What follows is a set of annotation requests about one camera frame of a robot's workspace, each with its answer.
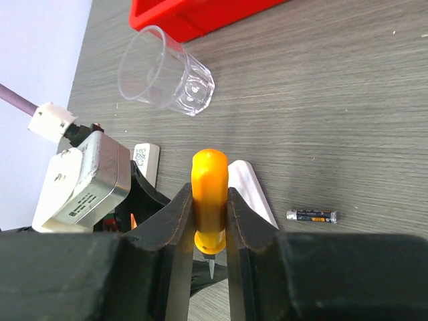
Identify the orange handle screwdriver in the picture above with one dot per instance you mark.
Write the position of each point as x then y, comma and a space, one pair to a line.
209, 183

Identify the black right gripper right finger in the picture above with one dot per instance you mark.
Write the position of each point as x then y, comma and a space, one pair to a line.
274, 275

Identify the red plastic tray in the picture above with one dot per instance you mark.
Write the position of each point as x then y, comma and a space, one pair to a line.
185, 20

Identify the AAA battery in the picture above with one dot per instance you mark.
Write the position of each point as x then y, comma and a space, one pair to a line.
313, 216

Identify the long white remote control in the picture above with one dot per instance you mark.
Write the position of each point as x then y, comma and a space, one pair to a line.
146, 157

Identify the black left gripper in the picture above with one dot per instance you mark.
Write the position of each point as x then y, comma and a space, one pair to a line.
142, 202

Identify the clear plastic cup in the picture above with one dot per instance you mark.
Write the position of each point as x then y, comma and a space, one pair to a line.
157, 70

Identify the white remote with black batteries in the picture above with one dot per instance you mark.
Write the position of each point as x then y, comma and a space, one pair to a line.
242, 177

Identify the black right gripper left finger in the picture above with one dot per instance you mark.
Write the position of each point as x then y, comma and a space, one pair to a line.
144, 274

